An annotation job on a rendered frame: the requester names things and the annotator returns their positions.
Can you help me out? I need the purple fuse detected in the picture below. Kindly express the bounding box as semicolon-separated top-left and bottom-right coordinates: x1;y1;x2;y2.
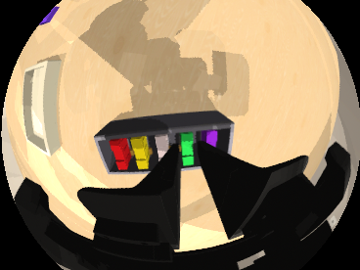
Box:
201;130;218;147

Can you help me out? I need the purple flat rectangular block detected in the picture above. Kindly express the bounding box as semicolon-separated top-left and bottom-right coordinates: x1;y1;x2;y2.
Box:
40;6;60;25

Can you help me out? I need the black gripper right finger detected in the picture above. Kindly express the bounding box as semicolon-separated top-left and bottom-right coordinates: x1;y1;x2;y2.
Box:
197;140;309;240

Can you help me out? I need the white shallow tray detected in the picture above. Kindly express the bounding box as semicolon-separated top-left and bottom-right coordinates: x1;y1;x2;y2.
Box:
22;60;62;156

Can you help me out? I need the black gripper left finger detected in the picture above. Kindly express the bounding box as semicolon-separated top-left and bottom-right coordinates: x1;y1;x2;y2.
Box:
77;143;181;249

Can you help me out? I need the white fuse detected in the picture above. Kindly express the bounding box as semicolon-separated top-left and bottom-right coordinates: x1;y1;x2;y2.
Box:
156;134;168;161

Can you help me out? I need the green fuse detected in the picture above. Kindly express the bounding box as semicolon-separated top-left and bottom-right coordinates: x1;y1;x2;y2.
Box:
180;131;195;166

